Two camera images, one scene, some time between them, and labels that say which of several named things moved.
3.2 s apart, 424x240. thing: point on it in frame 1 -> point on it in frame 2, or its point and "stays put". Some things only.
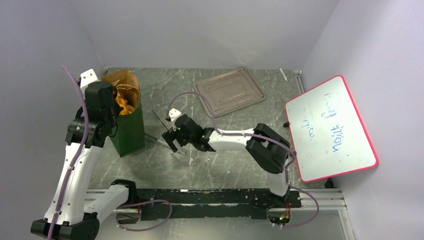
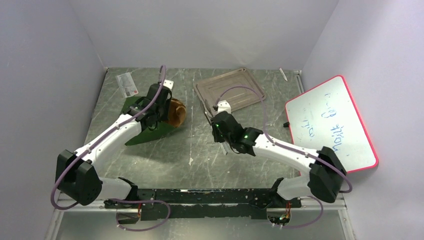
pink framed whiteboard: [330, 137] stays put
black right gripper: [168, 136] -> [217, 138]
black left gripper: [117, 107] -> [164, 116]
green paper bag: [130, 127] -> [146, 134]
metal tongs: [162, 143] -> [210, 119]
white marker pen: [283, 74] stays put
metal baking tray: [229, 92] stays put
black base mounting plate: [257, 203] stays put
